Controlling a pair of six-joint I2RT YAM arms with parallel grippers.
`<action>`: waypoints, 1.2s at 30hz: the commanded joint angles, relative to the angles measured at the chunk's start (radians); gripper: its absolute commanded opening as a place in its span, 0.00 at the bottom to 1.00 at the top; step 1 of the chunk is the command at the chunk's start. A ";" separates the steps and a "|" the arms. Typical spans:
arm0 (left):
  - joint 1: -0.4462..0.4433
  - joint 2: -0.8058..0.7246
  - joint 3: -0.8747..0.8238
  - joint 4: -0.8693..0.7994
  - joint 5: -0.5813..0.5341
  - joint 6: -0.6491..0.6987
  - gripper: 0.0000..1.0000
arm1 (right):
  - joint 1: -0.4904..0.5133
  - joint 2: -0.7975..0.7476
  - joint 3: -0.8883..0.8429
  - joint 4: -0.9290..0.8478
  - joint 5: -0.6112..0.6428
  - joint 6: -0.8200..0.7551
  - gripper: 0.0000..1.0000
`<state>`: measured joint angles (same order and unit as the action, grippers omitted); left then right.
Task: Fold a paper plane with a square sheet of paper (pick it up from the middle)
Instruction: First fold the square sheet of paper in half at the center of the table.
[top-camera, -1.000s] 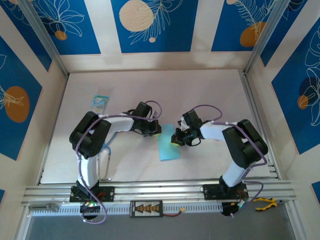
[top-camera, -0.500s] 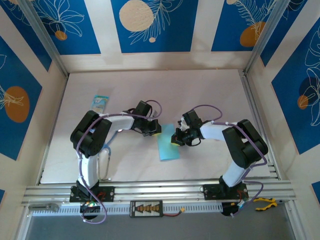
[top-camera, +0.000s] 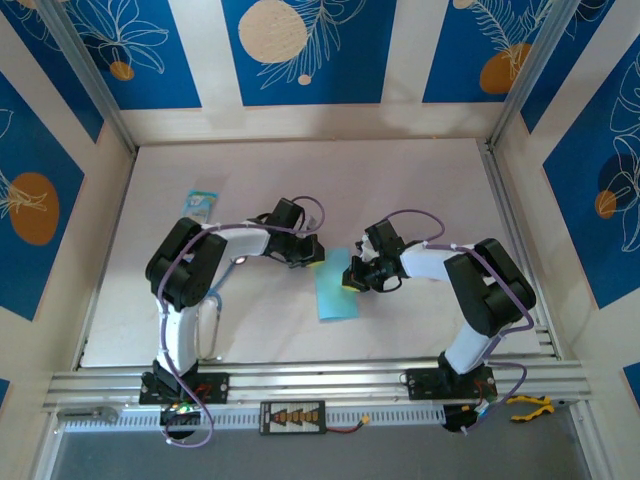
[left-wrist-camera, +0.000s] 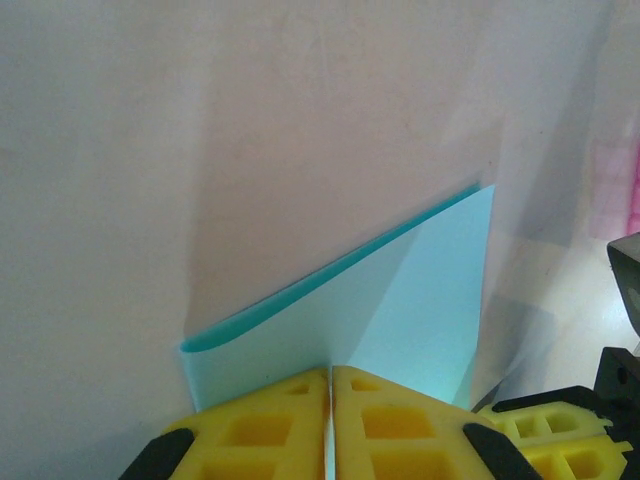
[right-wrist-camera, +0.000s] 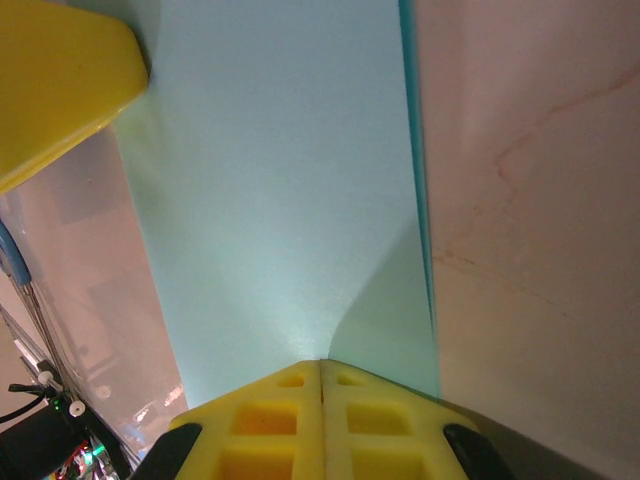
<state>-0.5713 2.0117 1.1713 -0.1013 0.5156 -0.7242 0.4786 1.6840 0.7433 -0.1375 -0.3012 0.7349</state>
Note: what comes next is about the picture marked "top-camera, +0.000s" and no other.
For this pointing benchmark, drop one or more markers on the light blue cloth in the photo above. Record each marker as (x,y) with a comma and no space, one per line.
(335,295)

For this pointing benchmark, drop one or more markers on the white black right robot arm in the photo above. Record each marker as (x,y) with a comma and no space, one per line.
(490,290)

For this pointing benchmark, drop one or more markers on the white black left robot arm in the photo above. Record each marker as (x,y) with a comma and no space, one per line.
(185,265)

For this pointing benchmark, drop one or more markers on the blue snack packet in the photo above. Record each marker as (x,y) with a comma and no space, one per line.
(202,200)

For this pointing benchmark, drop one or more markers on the black power distribution board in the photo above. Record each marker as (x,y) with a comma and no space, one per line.
(292,417)

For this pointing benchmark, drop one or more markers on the black controller board with lights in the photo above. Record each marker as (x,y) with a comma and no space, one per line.
(180,415)
(457,417)

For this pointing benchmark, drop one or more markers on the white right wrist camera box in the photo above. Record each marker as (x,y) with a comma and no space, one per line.
(367,250)

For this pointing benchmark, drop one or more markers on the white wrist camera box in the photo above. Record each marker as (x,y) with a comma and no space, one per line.
(367,250)
(310,222)

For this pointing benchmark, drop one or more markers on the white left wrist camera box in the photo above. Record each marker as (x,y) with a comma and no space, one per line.
(310,222)

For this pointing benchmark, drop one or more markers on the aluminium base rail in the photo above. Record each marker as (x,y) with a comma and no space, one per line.
(325,380)

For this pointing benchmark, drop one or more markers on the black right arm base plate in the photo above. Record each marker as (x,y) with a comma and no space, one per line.
(425,385)

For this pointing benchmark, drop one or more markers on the aluminium side rail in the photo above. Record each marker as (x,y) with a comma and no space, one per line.
(496,170)

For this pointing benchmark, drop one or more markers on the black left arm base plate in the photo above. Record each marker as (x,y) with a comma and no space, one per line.
(215,387)

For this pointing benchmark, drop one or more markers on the aluminium frame post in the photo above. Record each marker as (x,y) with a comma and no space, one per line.
(535,65)
(85,65)

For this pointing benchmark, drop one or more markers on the grey metal bracket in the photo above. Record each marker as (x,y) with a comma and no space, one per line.
(100,414)

